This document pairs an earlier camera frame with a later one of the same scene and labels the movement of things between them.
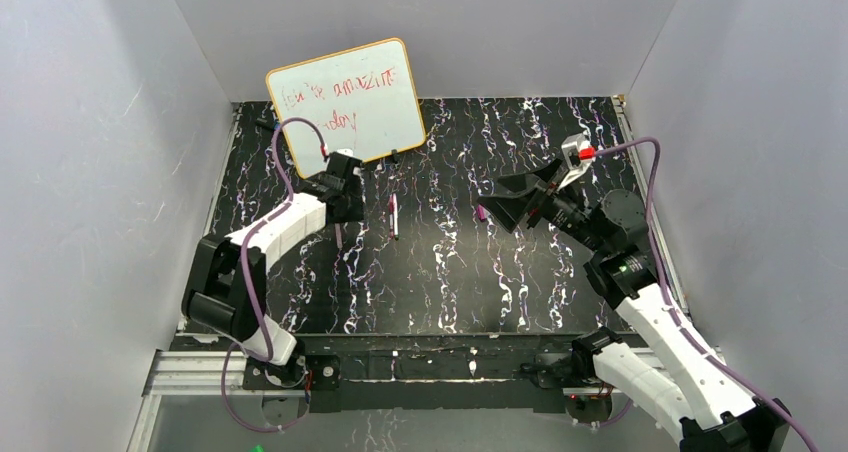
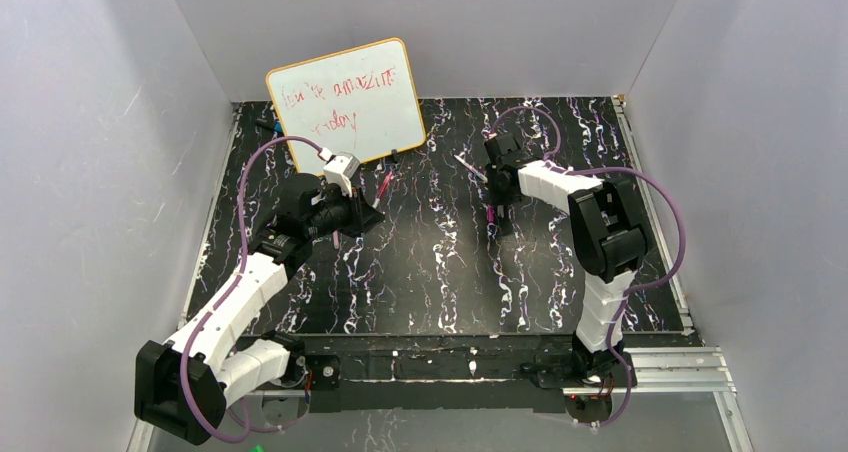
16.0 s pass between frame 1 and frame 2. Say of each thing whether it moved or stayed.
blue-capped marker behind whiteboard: stayed
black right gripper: moved
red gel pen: moved
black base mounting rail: stayed
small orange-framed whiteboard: stayed
